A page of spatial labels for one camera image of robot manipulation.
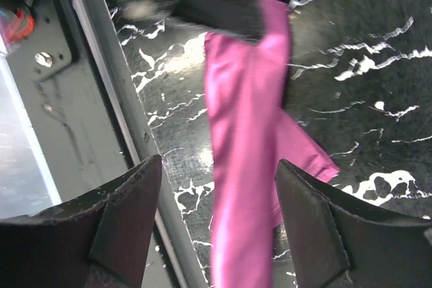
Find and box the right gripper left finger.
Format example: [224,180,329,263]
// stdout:
[1,154,162,287]

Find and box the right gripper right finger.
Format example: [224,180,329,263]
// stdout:
[276,160,431,287]

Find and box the purple cloth napkin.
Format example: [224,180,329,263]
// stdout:
[205,0,339,287]

